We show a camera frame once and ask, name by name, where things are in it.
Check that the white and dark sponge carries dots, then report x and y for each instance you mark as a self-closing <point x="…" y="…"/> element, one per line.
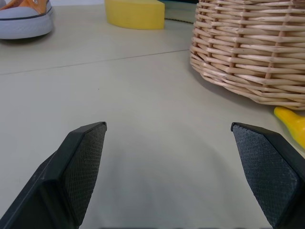
<point x="179" y="12"/>

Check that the woven wicker basket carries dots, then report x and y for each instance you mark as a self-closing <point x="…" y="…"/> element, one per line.
<point x="250" y="47"/>

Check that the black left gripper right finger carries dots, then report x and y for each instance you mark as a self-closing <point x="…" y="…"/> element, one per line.
<point x="267" y="176"/>

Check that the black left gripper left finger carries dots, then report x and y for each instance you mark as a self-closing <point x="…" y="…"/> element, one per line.
<point x="71" y="176"/>

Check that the yellow sponge block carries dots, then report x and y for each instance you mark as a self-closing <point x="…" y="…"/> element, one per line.
<point x="135" y="13"/>

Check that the orange and white sneaker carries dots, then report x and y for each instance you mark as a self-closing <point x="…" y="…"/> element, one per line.
<point x="23" y="17"/>

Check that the yellow banana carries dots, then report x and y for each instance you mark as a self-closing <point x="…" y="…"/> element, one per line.
<point x="291" y="124"/>

